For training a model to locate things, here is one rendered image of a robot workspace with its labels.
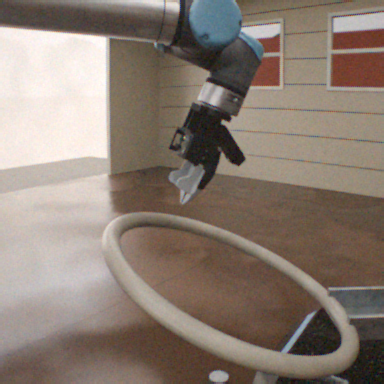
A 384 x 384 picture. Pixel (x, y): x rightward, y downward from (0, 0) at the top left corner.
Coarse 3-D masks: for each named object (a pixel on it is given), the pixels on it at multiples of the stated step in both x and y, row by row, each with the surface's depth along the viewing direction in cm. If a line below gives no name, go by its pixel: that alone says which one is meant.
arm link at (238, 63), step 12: (240, 36) 70; (228, 48) 70; (240, 48) 70; (252, 48) 70; (228, 60) 71; (240, 60) 71; (252, 60) 72; (216, 72) 73; (228, 72) 72; (240, 72) 72; (252, 72) 73; (216, 84) 73; (228, 84) 72; (240, 84) 73
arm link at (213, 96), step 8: (208, 88) 74; (216, 88) 73; (200, 96) 76; (208, 96) 74; (216, 96) 73; (224, 96) 73; (232, 96) 73; (240, 96) 74; (208, 104) 74; (216, 104) 73; (224, 104) 73; (232, 104) 74; (240, 104) 75; (224, 112) 75; (232, 112) 74
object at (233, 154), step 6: (222, 126) 78; (216, 132) 78; (222, 132) 78; (228, 132) 79; (222, 138) 79; (228, 138) 80; (222, 144) 81; (228, 144) 80; (234, 144) 81; (222, 150) 85; (228, 150) 81; (234, 150) 82; (240, 150) 83; (228, 156) 84; (234, 156) 83; (240, 156) 83; (234, 162) 85; (240, 162) 84
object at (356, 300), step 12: (336, 288) 73; (348, 288) 73; (360, 288) 73; (372, 288) 73; (348, 300) 73; (360, 300) 73; (372, 300) 73; (348, 312) 71; (360, 312) 71; (372, 312) 71; (348, 324) 62; (360, 324) 62; (372, 324) 62; (360, 336) 63; (372, 336) 63
